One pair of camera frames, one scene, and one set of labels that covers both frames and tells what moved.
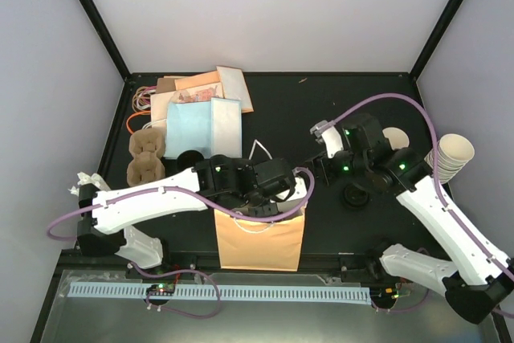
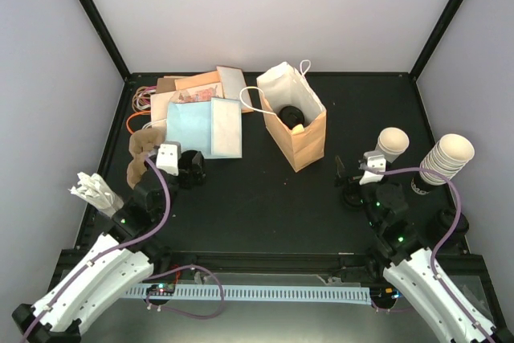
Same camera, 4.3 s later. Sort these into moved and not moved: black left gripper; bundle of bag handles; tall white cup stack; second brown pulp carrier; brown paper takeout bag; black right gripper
Moved: brown paper takeout bag; black left gripper; black right gripper
Not moved: bundle of bag handles; second brown pulp carrier; tall white cup stack
